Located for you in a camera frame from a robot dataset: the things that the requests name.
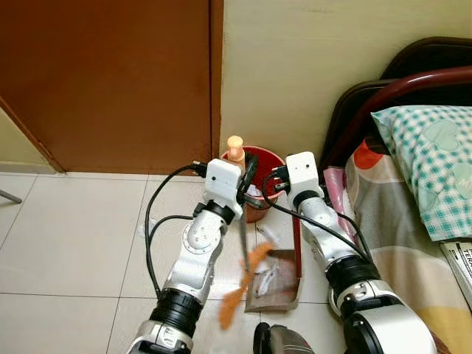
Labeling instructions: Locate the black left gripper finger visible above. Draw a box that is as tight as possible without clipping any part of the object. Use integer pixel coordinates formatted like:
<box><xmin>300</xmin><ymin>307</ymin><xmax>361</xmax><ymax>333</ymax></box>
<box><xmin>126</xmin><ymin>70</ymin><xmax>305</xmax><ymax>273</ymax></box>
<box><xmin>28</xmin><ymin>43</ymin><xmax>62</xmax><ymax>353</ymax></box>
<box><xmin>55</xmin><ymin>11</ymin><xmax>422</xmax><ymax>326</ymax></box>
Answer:
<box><xmin>242</xmin><ymin>153</ymin><xmax>260</xmax><ymax>194</ymax></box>

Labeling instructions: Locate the orange broom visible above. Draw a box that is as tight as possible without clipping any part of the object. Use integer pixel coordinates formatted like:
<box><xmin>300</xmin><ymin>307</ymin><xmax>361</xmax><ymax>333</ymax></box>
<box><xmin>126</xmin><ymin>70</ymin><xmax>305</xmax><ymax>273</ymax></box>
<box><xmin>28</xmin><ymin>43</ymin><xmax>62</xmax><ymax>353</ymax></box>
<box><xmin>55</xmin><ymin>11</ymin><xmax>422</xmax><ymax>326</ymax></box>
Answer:
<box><xmin>218</xmin><ymin>136</ymin><xmax>275</xmax><ymax>330</ymax></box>

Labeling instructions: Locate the brown dustpan red handle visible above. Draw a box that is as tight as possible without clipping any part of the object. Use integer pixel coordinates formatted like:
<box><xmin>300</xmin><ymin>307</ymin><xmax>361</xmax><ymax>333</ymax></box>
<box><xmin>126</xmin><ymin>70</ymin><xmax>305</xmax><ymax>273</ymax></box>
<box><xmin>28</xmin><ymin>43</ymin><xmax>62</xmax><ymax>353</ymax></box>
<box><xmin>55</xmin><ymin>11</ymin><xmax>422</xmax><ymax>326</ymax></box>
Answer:
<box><xmin>245</xmin><ymin>212</ymin><xmax>304</xmax><ymax>313</ymax></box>

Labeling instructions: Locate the white paper floor scrap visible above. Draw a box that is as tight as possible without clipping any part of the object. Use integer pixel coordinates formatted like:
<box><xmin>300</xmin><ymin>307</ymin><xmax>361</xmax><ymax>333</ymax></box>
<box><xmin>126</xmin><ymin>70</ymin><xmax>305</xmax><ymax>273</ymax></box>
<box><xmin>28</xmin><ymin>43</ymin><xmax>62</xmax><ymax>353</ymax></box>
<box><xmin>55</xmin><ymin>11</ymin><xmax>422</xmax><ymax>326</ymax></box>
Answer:
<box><xmin>136</xmin><ymin>221</ymin><xmax>159</xmax><ymax>238</ymax></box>

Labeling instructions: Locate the red round bucket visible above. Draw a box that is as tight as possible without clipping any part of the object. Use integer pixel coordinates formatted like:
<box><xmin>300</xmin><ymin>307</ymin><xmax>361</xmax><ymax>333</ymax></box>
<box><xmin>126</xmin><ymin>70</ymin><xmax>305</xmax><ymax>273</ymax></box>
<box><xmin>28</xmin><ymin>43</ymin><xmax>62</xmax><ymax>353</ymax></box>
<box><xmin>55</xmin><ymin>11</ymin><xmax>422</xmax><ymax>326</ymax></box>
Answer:
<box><xmin>221</xmin><ymin>145</ymin><xmax>288</xmax><ymax>223</ymax></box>

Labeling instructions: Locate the white crumpled paper scrap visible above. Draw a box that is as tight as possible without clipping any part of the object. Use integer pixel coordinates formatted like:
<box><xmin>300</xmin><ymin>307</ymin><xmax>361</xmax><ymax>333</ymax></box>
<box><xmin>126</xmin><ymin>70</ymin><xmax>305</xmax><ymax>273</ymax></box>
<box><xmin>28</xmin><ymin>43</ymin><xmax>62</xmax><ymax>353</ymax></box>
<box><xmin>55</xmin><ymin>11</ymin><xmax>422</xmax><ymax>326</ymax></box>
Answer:
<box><xmin>257</xmin><ymin>264</ymin><xmax>282</xmax><ymax>294</ymax></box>

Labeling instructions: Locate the patterned beige bed sheet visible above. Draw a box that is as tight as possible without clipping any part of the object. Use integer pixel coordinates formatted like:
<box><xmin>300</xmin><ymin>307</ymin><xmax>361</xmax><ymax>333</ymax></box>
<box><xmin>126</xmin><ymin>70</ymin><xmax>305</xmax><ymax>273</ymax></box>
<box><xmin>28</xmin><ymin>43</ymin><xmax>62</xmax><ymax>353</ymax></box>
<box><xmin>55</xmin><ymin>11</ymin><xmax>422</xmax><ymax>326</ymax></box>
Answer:
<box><xmin>323</xmin><ymin>139</ymin><xmax>472</xmax><ymax>354</ymax></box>

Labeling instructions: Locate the black grey robot leg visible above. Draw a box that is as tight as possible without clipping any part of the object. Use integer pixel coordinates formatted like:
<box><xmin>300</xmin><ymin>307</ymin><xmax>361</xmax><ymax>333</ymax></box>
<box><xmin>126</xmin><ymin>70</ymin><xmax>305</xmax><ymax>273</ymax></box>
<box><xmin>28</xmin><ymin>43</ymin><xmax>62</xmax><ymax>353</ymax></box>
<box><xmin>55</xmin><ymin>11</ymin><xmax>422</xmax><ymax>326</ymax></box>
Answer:
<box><xmin>252</xmin><ymin>322</ymin><xmax>319</xmax><ymax>354</ymax></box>

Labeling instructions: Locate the green checked pillow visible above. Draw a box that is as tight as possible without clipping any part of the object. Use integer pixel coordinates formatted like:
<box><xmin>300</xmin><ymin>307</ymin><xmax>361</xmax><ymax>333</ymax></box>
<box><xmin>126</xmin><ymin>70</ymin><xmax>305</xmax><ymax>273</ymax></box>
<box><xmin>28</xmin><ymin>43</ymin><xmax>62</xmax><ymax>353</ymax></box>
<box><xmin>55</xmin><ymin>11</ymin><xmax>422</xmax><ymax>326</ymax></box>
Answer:
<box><xmin>370</xmin><ymin>105</ymin><xmax>472</xmax><ymax>243</ymax></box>

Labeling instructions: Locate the dark red bed headboard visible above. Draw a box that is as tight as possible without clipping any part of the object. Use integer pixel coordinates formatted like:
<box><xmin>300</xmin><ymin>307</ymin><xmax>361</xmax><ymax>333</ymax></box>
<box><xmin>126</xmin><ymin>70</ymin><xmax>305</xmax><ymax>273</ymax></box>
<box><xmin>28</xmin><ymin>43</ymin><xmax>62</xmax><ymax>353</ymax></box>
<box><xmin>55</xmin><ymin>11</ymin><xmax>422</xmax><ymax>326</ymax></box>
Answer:
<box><xmin>320</xmin><ymin>37</ymin><xmax>472</xmax><ymax>172</ymax></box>

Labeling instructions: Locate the brown wooden door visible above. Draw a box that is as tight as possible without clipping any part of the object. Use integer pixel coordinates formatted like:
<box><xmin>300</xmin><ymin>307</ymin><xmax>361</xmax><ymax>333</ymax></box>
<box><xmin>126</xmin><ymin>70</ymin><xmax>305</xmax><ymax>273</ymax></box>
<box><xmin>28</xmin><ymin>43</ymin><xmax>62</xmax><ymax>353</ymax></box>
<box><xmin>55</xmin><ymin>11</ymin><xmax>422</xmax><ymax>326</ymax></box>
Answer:
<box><xmin>0</xmin><ymin>0</ymin><xmax>224</xmax><ymax>175</ymax></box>

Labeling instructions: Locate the white printed booklet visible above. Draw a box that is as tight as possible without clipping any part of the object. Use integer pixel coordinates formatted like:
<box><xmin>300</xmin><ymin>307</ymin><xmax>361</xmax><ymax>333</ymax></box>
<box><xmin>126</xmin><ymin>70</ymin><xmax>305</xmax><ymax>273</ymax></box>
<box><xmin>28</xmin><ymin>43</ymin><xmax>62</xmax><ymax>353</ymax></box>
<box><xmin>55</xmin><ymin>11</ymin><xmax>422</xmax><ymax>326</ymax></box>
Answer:
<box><xmin>440</xmin><ymin>239</ymin><xmax>472</xmax><ymax>308</ymax></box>

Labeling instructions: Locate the dark brown textured object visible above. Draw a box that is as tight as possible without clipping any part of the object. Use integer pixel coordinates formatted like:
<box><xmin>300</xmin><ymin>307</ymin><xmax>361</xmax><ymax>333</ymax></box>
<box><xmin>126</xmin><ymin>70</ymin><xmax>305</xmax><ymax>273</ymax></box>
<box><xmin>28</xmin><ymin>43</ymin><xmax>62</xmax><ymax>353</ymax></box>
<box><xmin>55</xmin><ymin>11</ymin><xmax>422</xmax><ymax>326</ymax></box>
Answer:
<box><xmin>431</xmin><ymin>336</ymin><xmax>452</xmax><ymax>354</ymax></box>

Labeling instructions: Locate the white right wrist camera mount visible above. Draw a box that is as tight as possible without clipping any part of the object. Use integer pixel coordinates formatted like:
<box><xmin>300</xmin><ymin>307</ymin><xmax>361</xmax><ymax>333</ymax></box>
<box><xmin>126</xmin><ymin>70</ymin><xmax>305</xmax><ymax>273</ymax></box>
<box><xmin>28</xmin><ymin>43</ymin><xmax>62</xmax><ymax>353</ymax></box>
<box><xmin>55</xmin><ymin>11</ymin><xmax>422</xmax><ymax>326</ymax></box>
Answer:
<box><xmin>284</xmin><ymin>151</ymin><xmax>326</xmax><ymax>208</ymax></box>

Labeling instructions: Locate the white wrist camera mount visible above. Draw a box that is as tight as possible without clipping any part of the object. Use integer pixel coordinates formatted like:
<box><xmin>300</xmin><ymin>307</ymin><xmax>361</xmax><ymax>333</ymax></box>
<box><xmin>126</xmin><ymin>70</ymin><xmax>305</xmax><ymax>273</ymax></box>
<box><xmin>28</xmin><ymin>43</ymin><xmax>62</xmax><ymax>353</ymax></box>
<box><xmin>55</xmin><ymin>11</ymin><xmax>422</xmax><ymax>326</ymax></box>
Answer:
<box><xmin>284</xmin><ymin>151</ymin><xmax>326</xmax><ymax>208</ymax></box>
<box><xmin>204</xmin><ymin>158</ymin><xmax>244</xmax><ymax>216</ymax></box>

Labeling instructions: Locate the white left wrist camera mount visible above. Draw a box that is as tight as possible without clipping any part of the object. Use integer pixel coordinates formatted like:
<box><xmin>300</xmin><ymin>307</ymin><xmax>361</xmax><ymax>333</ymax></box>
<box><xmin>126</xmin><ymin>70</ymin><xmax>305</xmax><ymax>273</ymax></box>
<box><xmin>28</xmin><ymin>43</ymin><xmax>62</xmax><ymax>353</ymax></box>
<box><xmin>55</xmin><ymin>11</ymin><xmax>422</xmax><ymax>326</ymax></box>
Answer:
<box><xmin>204</xmin><ymin>158</ymin><xmax>244</xmax><ymax>216</ymax></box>

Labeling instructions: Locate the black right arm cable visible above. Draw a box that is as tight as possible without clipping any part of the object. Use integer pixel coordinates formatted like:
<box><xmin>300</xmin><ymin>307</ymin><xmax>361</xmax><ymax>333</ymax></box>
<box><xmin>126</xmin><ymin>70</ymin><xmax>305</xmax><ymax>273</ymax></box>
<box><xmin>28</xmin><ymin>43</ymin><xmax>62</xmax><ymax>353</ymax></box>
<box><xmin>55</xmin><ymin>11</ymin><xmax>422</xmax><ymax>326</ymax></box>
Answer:
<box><xmin>261</xmin><ymin>171</ymin><xmax>375</xmax><ymax>260</ymax></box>

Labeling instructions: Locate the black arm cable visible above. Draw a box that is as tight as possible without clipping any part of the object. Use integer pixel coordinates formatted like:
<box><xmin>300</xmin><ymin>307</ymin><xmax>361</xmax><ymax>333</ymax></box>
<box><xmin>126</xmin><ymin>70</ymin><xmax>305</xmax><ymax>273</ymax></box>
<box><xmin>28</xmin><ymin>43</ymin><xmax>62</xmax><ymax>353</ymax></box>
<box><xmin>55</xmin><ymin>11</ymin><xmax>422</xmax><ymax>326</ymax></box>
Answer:
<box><xmin>144</xmin><ymin>163</ymin><xmax>209</xmax><ymax>297</ymax></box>
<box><xmin>261</xmin><ymin>171</ymin><xmax>375</xmax><ymax>260</ymax></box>

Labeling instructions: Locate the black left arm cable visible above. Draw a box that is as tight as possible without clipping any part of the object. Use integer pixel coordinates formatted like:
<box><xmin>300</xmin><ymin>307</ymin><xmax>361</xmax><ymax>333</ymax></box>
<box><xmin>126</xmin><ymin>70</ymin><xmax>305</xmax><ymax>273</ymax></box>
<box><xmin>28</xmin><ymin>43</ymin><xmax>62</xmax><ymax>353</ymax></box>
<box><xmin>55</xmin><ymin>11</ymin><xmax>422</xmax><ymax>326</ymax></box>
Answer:
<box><xmin>144</xmin><ymin>163</ymin><xmax>209</xmax><ymax>297</ymax></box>

